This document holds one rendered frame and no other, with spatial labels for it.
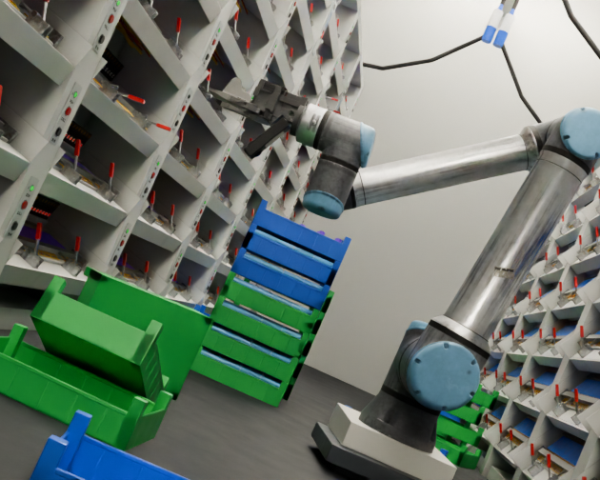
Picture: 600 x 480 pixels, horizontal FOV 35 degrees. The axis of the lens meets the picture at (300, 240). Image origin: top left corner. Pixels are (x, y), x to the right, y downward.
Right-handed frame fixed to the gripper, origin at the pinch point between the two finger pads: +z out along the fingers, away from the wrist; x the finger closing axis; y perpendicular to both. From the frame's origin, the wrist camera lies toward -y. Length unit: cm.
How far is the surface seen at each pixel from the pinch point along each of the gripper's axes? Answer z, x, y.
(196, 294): 19, -170, -46
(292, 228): -17, -81, -14
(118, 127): 17.4, 1.6, -14.1
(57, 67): 17, 45, -13
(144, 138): 16.8, -17.4, -12.3
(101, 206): 17.4, -9.2, -31.6
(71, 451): -24, 93, -63
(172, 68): 16.5, -15.6, 6.0
